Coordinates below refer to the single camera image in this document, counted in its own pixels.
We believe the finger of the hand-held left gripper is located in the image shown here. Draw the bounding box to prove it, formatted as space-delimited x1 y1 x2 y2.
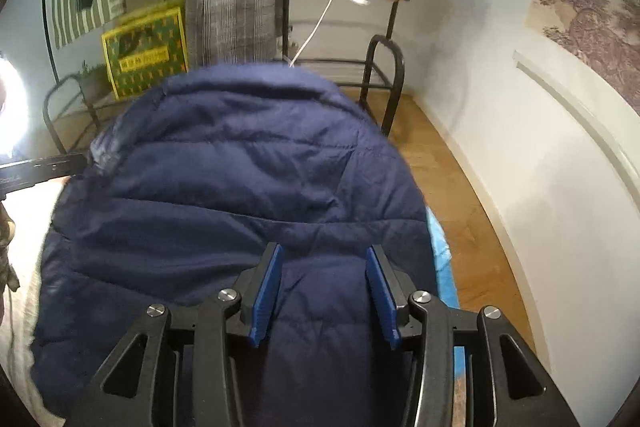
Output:
0 152 87 198

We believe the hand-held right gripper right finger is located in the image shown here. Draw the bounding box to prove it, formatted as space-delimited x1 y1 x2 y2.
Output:
365 245 581 427

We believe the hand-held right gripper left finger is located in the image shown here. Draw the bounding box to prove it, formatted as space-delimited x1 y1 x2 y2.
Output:
65 242 285 427

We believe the navy puffer jacket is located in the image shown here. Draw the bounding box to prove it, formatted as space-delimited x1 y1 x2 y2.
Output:
30 59 441 427

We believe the light blue garment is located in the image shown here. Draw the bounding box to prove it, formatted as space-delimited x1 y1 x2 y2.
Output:
425 207 468 388

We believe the potted plant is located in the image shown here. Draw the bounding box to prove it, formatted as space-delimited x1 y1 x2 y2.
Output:
77 62 113 105

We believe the green yellow patterned gift box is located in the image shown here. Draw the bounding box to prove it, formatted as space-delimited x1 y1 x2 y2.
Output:
101 0 190 100

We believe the white bed sheet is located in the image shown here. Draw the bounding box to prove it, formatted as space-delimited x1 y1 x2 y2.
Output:
0 177 66 427

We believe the black metal rack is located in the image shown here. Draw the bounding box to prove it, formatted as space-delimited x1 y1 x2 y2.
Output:
42 0 426 155

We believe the landscape wall poster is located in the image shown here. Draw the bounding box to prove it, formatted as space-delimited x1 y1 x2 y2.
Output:
525 0 640 100

